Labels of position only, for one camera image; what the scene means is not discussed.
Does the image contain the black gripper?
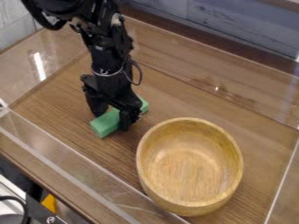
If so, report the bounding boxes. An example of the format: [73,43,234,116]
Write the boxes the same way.
[80,69,141,131]

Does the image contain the green rectangular block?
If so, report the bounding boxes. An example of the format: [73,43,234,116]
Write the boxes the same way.
[88,97,150,139]

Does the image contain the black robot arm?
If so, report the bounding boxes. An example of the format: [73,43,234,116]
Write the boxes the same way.
[21,0,142,130]

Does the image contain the brown wooden bowl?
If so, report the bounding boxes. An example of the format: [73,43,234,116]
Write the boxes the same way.
[134,117,244,217]

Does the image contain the clear acrylic tray walls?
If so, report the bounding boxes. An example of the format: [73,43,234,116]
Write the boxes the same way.
[0,19,299,224]

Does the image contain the black device yellow sticker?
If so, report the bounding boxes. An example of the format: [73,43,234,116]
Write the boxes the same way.
[25,187,89,224]

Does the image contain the black cable lower left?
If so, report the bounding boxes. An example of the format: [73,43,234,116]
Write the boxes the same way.
[0,194,30,224]

